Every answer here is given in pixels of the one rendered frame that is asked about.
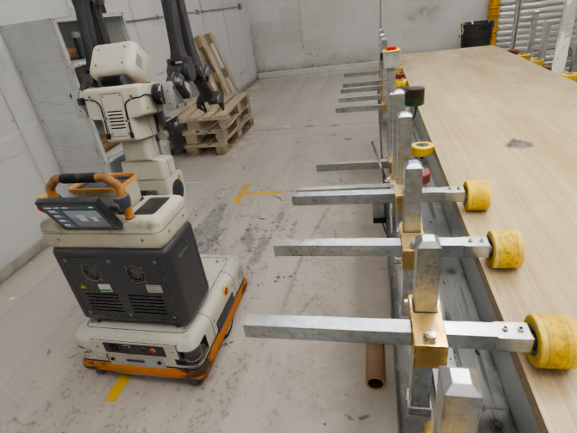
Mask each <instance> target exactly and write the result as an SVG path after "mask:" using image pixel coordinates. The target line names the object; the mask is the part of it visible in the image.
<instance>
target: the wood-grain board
mask: <svg viewBox="0 0 577 433"><path fill-rule="evenodd" d="M400 66H402V72H404V79H407V86H408V87H412V86H422V87H425V100H424V104H423V105H422V106H421V107H418V108H417V112H418V115H419V117H420V120H421V121H422V126H423V128H424V130H425V132H426V135H427V138H428V141H429V142H430V143H432V144H433V145H434V151H433V153H434V157H435V160H436V161H437V164H438V167H439V169H440V172H441V175H442V178H443V180H444V182H445V184H446V186H463V184H464V182H465V181H466V180H488V181H489V183H490V186H491V194H492V196H491V204H490V207H489V209H488V210H465V209H464V206H463V202H452V204H453V206H454V209H455V211H456V213H457V216H458V219H459V222H460V224H461V227H462V230H463V231H464V234H465V237H486V234H487V233H488V231H489V230H509V229H516V230H518V231H519V232H520V233H521V234H522V236H523V239H524V243H525V260H524V263H523V265H522V266H521V267H520V268H491V267H489V265H488V263H487V260H486V258H474V260H475V263H476V265H477V269H478V271H479V274H480V276H481V279H482V281H483V285H484V287H485V289H486V292H487V294H488V297H489V300H490V303H491V305H492V308H493V310H494V312H495V316H496V319H497V321H502V322H524V320H525V317H526V316H527V315H528V314H565V315H568V316H570V317H571V318H572V319H574V321H575V322H576V324H577V82H575V81H572V80H570V79H568V78H566V77H564V76H561V75H559V74H557V73H555V72H553V71H551V70H547V69H545V68H544V67H542V66H540V65H537V64H534V63H533V62H530V61H528V60H526V59H524V58H521V57H519V56H517V55H515V54H512V53H511V52H508V51H506V50H503V49H501V48H500V47H498V46H494V45H492V46H476V47H468V48H459V49H452V50H443V51H435V52H419V53H411V54H403V55H400ZM513 137H514V138H516V139H517V140H518V141H519V140H522V141H527V142H528V143H529V142H532V143H533V145H532V147H527V148H526V147H525V148H518V149H517V148H514V147H508V146H505V145H506V142H509V141H510V140H511V139H512V138H513ZM510 355H511V357H512V359H513V363H514V366H515V368H516V370H517V373H518V375H519V378H520V381H521V384H522V386H523V388H524V390H525V395H526V397H527V399H528V401H529V404H530V407H531V410H532V413H533V415H534V418H535V419H536V422H537V425H538V428H539V430H540V433H577V369H546V368H537V367H535V366H533V365H532V364H531V362H530V361H529V359H528V357H527V355H526V353H524V352H510Z"/></svg>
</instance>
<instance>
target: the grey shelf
mask: <svg viewBox="0 0 577 433"><path fill-rule="evenodd" d="M120 16H121V18H120ZM103 18H104V21H105V24H106V29H107V32H108V35H109V39H110V41H111V44H112V43H119V42H126V41H131V36H130V33H129V29H128V27H127V24H126V20H125V15H124V12H113V13H103ZM121 19H122V21H121ZM122 22H123V23H122ZM123 25H124V26H123ZM124 28H125V29H124ZM0 30H1V32H2V35H3V37H4V39H5V42H6V44H7V46H8V48H9V51H10V53H11V55H12V58H13V59H14V61H15V65H16V67H17V69H18V71H19V73H20V75H21V79H22V81H23V82H24V85H25V87H26V89H27V92H28V94H29V96H30V98H31V101H32V103H33V105H34V108H35V110H36V112H37V114H38V116H39V119H40V122H41V124H42V125H43V127H44V130H45V132H46V135H47V137H48V139H49V141H50V144H51V146H52V148H53V151H54V153H55V155H56V157H57V159H58V162H59V165H60V167H61V168H62V170H63V173H64V174H67V173H68V174H78V173H105V174H114V173H123V169H122V166H121V162H122V161H124V160H125V154H124V151H123V148H122V144H121V143H119V144H117V145H116V146H114V147H113V148H111V149H110V150H108V151H107V152H105V150H104V148H103V145H102V142H101V140H100V135H102V134H104V133H106V131H105V127H104V125H103V121H102V120H100V119H97V120H93V119H91V118H90V117H89V116H88V117H80V118H79V117H77V114H76V109H75V105H74V102H73V99H71V98H70V91H75V90H79V88H80V86H82V78H83V75H84V74H83V69H86V58H81V59H79V58H77V59H73V60H70V56H69V53H68V51H67V48H71V47H76V46H75V44H74V41H73V39H72V35H71V32H77V31H79V33H80V30H79V27H78V23H77V19H76V15H75V16H65V17H55V18H48V19H42V20H37V21H26V22H21V23H15V24H9V25H4V26H0ZM125 34H126V35H125ZM126 36H127V38H126ZM10 42H11V43H10ZM12 46H13V47H12ZM13 48H14V49H13ZM66 53H67V54H66ZM60 54H61V55H60ZM62 59H63V60H62ZM18 60H19V61H18ZM19 62H20V63H19ZM24 74H25V75H24ZM29 86H30V87H29ZM36 101H37V102H36ZM42 115H43V116H42ZM47 127H48V128H47ZM50 133H51V134H50ZM98 138H99V139H98ZM52 139H53V140H52ZM53 141H54V142H53ZM55 145H56V146H55ZM95 146H96V147H95ZM56 147H57V148H56ZM97 150H98V151H97ZM98 153H99V154H98ZM61 159H62V160H61Z"/></svg>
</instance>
